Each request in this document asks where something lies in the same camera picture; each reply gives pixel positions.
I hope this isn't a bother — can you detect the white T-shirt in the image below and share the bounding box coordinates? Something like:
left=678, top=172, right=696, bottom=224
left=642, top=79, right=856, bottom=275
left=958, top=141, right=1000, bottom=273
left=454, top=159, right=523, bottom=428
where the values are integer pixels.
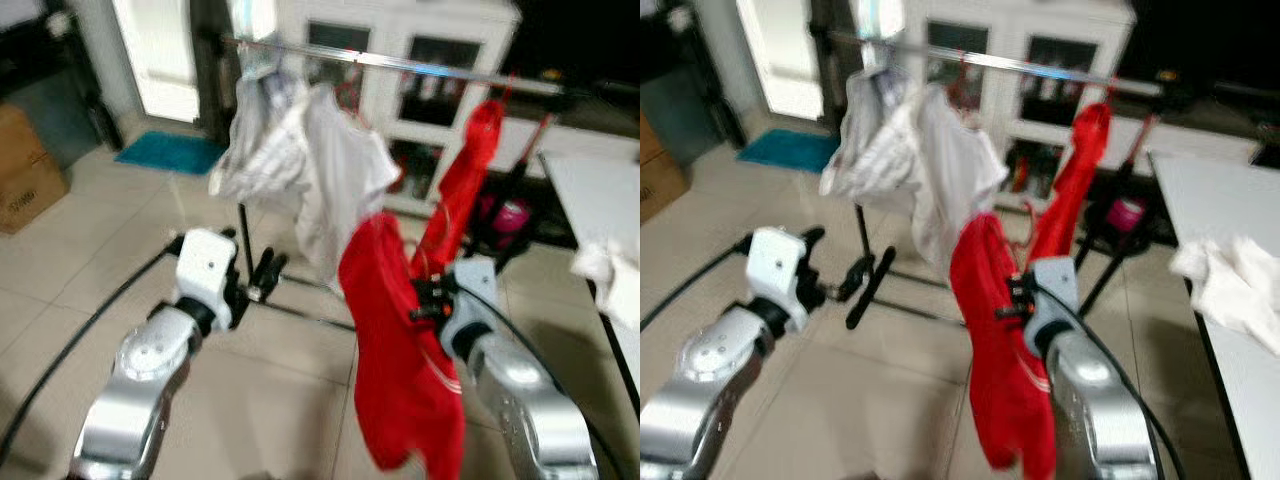
left=905, top=84, right=1011, bottom=279
left=293, top=84, right=403, bottom=293

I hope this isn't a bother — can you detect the teal floor mat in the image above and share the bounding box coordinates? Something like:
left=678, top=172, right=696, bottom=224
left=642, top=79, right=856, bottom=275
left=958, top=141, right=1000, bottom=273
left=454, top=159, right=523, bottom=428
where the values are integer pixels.
left=737, top=128, right=843, bottom=174
left=113, top=130, right=227, bottom=177

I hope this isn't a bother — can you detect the brown cardboard box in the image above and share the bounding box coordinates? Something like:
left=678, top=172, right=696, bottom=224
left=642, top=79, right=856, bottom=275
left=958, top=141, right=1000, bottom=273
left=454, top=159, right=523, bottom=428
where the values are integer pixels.
left=0, top=103, right=70, bottom=236
left=640, top=112, right=690, bottom=224

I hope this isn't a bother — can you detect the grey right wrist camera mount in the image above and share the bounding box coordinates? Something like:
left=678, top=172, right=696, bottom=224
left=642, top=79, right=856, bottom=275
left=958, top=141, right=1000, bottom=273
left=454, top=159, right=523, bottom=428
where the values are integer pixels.
left=1022, top=257, right=1081, bottom=346
left=438, top=257, right=499, bottom=349

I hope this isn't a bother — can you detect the large white table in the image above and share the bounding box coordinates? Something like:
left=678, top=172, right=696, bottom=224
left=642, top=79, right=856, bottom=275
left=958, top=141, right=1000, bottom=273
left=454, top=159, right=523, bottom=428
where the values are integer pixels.
left=1148, top=150, right=1280, bottom=480
left=538, top=150, right=641, bottom=416

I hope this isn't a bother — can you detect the white glass-door cabinet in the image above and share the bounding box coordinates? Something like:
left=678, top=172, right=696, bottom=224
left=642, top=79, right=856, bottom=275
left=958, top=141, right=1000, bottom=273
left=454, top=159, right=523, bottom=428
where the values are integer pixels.
left=272, top=0, right=523, bottom=216
left=925, top=0, right=1136, bottom=201

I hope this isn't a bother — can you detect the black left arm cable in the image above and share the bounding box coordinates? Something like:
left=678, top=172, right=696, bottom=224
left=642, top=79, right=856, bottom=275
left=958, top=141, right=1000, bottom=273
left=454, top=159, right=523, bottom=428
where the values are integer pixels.
left=640, top=235, right=753, bottom=331
left=0, top=235, right=187, bottom=466

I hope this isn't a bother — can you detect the white door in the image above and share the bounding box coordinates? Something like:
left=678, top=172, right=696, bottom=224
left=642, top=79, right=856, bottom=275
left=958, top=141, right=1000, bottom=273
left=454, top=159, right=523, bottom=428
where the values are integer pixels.
left=110, top=0, right=201, bottom=123
left=735, top=0, right=823, bottom=121

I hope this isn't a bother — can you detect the white striped garment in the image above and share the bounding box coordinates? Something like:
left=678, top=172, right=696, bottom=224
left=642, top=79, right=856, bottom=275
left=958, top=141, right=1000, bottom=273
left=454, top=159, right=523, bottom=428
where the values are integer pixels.
left=207, top=62, right=313, bottom=203
left=818, top=66, right=923, bottom=198

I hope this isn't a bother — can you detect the metal garment rack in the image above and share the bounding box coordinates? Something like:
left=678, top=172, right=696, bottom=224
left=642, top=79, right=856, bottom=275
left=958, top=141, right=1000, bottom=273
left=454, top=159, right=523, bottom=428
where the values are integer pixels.
left=218, top=35, right=641, bottom=333
left=828, top=30, right=1280, bottom=326

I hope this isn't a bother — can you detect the cream white garment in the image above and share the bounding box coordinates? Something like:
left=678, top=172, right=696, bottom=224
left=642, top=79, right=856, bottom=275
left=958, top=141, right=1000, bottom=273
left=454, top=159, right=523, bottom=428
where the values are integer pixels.
left=570, top=240, right=641, bottom=333
left=1168, top=236, right=1280, bottom=358

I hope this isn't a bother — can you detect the pink container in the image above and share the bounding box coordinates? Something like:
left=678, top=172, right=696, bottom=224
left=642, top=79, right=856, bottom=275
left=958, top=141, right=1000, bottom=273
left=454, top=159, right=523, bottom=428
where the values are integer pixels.
left=490, top=198, right=531, bottom=236
left=1105, top=196, right=1147, bottom=233

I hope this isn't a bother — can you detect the red T-shirt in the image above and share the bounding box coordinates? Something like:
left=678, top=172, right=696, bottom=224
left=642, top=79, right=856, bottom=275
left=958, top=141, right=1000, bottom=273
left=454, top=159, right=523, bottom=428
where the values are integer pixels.
left=947, top=100, right=1114, bottom=480
left=337, top=97, right=508, bottom=477

